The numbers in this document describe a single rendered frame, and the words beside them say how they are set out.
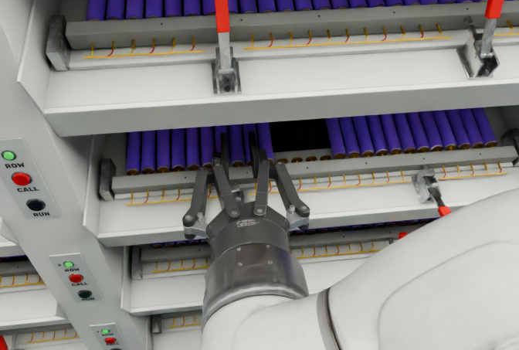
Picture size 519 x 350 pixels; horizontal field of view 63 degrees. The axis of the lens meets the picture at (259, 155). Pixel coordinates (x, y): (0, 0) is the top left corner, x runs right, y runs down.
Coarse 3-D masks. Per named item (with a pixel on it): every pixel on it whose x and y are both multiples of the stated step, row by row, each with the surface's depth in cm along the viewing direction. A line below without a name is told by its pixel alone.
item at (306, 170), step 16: (336, 160) 58; (352, 160) 58; (368, 160) 58; (384, 160) 58; (400, 160) 58; (416, 160) 58; (432, 160) 59; (448, 160) 59; (464, 160) 59; (480, 160) 59; (496, 160) 60; (512, 160) 60; (128, 176) 56; (144, 176) 56; (160, 176) 56; (176, 176) 56; (192, 176) 56; (240, 176) 56; (304, 176) 58; (320, 176) 58; (336, 176) 59; (464, 176) 59; (128, 192) 56; (272, 192) 57
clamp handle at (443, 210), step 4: (432, 184) 56; (428, 188) 57; (432, 188) 57; (432, 192) 56; (436, 192) 56; (432, 196) 56; (436, 196) 56; (436, 200) 55; (440, 200) 55; (436, 204) 55; (440, 204) 55; (444, 204) 55; (440, 208) 54; (444, 208) 54; (448, 208) 54; (440, 212) 54; (444, 212) 53; (448, 212) 53
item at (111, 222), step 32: (512, 128) 61; (96, 160) 56; (288, 160) 60; (320, 160) 61; (96, 192) 55; (320, 192) 58; (352, 192) 58; (384, 192) 59; (448, 192) 59; (480, 192) 59; (96, 224) 54; (128, 224) 55; (160, 224) 55; (320, 224) 59; (352, 224) 61
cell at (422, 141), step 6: (408, 114) 63; (414, 114) 62; (408, 120) 63; (414, 120) 62; (420, 120) 62; (414, 126) 62; (420, 126) 62; (414, 132) 61; (420, 132) 61; (414, 138) 61; (420, 138) 61; (426, 138) 61; (420, 144) 60; (426, 144) 60
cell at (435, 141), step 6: (420, 114) 63; (426, 114) 63; (426, 120) 62; (432, 120) 62; (426, 126) 62; (432, 126) 62; (426, 132) 62; (432, 132) 61; (438, 132) 61; (432, 138) 61; (438, 138) 61; (432, 144) 61; (438, 144) 60
